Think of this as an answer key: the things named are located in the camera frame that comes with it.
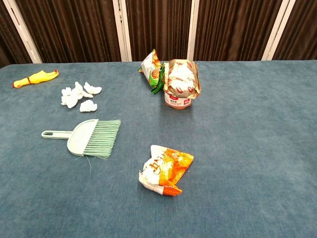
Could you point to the crumpled white tissue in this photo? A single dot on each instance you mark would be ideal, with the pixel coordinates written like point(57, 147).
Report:
point(70, 99)
point(88, 106)
point(92, 89)

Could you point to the blue felt table cover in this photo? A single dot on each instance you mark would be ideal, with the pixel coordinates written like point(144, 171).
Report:
point(247, 148)

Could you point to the small green broom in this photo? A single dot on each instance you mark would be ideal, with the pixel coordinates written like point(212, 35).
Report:
point(79, 136)

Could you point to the orange white chips bag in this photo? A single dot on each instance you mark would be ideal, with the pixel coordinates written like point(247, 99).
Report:
point(163, 171)

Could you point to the yellow rubber chicken toy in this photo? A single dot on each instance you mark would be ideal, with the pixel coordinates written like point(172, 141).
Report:
point(37, 78)

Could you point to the green orange snack bag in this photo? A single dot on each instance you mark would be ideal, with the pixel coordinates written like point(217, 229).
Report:
point(152, 72)

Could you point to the dark brown curtain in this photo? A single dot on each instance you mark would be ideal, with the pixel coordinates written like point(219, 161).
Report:
point(74, 29)

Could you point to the red label plastic cup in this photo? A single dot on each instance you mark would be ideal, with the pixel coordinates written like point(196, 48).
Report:
point(178, 102)

